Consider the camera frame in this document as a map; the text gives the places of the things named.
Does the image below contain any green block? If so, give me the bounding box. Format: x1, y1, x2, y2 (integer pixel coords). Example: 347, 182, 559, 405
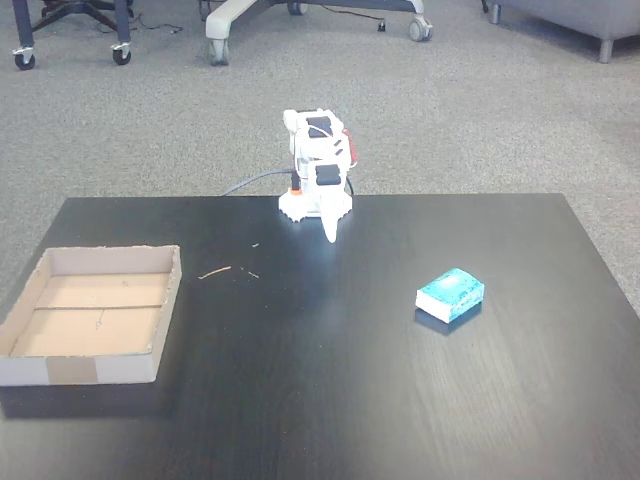
414, 267, 486, 324

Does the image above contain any shallow cardboard box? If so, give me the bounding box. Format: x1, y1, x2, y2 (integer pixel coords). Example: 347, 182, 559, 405
0, 243, 183, 387

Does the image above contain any white office chair base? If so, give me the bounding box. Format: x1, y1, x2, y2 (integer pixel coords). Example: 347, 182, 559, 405
204, 0, 435, 68

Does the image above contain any black table leg with caster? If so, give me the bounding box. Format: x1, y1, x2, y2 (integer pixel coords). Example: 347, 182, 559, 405
110, 0, 134, 67
10, 0, 37, 71

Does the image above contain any black office chair base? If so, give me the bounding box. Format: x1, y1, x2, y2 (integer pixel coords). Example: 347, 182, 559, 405
32, 0, 137, 34

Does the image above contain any grey sofa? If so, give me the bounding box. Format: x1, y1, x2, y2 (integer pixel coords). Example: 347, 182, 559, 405
482, 0, 640, 65

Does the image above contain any grey arm power cable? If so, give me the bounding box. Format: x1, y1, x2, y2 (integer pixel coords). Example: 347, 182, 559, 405
219, 169, 297, 197

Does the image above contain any black floor cable with plug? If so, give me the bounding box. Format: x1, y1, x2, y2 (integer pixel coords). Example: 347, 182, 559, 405
319, 3, 389, 33

